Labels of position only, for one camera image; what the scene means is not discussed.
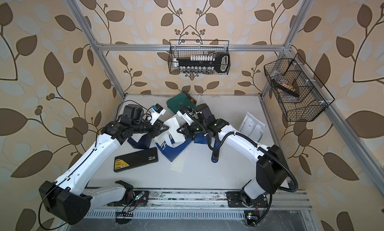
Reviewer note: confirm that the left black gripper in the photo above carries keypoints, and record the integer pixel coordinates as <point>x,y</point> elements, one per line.
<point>155,128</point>

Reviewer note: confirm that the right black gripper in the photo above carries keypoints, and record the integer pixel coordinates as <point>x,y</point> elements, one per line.
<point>187,131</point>

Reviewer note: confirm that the dark blue bag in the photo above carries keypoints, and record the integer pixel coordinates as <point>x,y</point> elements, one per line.
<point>140,141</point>

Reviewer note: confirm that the green white bag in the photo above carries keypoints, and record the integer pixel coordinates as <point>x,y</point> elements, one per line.
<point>252,127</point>

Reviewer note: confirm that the white receipt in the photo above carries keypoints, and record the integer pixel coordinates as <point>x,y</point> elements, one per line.
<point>174,123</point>
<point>179,162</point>

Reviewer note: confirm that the blue black stapler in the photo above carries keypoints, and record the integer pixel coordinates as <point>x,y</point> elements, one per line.
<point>215,152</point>

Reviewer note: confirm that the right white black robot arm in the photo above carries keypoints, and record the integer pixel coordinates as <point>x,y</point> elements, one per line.
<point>272,171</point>

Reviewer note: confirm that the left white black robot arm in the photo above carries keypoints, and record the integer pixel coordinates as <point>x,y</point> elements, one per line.
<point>66,197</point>

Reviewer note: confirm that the orange black screwdriver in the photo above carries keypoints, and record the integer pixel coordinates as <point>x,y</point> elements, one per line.
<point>189,97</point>

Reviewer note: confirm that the green plastic tool case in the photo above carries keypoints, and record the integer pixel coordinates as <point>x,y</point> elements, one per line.
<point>174,103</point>

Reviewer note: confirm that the black flat box yellow label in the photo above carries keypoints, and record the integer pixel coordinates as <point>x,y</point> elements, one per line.
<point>135,159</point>

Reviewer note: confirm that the black socket tool set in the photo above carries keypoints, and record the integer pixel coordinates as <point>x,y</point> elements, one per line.
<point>206,64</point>

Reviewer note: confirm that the dark object in right basket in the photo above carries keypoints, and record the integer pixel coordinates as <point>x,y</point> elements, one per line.
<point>286,88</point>

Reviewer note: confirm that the back wire basket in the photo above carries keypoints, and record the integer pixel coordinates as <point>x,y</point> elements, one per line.
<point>182,48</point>

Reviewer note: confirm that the wire basket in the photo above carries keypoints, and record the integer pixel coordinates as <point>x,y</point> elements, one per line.
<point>182,48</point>
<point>314,96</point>

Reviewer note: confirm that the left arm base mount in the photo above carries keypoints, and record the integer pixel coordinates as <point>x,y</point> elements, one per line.
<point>130,197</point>

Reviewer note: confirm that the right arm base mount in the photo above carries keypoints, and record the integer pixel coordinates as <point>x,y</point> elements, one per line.
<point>239,199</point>

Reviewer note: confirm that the right wire basket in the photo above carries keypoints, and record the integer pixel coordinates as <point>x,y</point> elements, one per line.
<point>314,96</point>

